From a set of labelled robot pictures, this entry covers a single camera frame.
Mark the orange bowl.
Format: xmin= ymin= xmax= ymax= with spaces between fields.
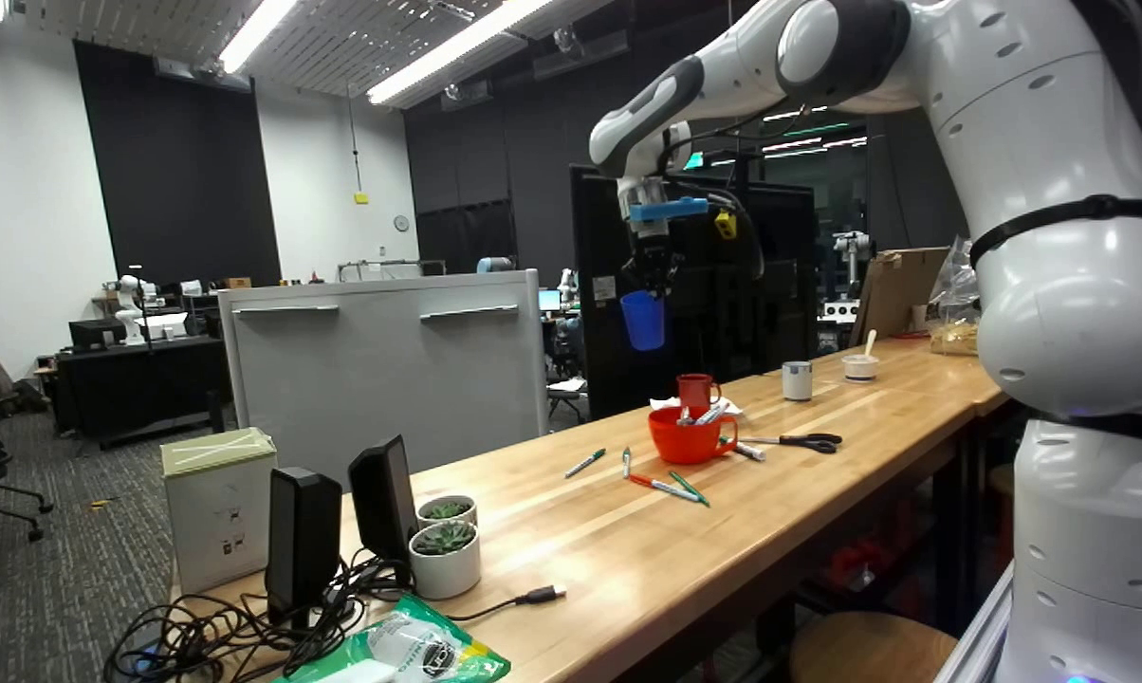
xmin=650 ymin=406 xmax=737 ymax=467

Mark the white plant pot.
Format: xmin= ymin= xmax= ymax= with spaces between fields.
xmin=411 ymin=519 xmax=480 ymax=600
xmin=416 ymin=492 xmax=478 ymax=526

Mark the small white cup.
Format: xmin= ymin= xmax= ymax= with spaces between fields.
xmin=783 ymin=362 xmax=812 ymax=402

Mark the rear white plant pot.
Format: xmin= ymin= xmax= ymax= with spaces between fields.
xmin=416 ymin=492 xmax=478 ymax=526

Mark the dark pen on table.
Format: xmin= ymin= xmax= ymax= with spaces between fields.
xmin=565 ymin=449 xmax=608 ymax=478

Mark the round wooden stool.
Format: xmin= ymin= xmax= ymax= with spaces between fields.
xmin=789 ymin=612 xmax=955 ymax=683

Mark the white box with green lid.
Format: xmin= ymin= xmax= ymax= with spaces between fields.
xmin=158 ymin=429 xmax=275 ymax=592

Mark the black desk in background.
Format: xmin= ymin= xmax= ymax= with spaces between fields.
xmin=53 ymin=337 xmax=226 ymax=437

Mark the black speaker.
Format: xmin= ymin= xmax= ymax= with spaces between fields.
xmin=349 ymin=437 xmax=416 ymax=567
xmin=267 ymin=467 xmax=341 ymax=623

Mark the green pen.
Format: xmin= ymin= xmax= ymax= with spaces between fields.
xmin=671 ymin=472 xmax=710 ymax=509

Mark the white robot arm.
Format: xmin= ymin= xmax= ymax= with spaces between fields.
xmin=587 ymin=0 xmax=1142 ymax=683

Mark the blue plastic cup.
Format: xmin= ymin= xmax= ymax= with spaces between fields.
xmin=618 ymin=289 xmax=664 ymax=352

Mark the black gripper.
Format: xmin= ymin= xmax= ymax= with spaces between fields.
xmin=622 ymin=237 xmax=686 ymax=295

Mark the right black speaker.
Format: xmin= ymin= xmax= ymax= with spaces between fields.
xmin=349 ymin=437 xmax=416 ymax=567

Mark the clear plastic food bag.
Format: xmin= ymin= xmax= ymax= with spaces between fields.
xmin=924 ymin=239 xmax=980 ymax=358

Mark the front white plant pot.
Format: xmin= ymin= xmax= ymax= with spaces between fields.
xmin=411 ymin=519 xmax=480 ymax=600

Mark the small white dish with spoon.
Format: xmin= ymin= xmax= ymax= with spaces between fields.
xmin=843 ymin=332 xmax=879 ymax=380

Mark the green snack packet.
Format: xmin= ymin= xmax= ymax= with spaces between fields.
xmin=279 ymin=595 xmax=513 ymax=683

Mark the brown cardboard box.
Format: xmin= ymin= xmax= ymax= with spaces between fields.
xmin=858 ymin=247 xmax=943 ymax=337

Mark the red pen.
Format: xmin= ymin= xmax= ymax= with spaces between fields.
xmin=622 ymin=472 xmax=703 ymax=506

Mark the black usb cable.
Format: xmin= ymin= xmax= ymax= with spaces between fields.
xmin=440 ymin=582 xmax=568 ymax=628

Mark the left black speaker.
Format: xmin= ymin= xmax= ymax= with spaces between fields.
xmin=267 ymin=467 xmax=341 ymax=623

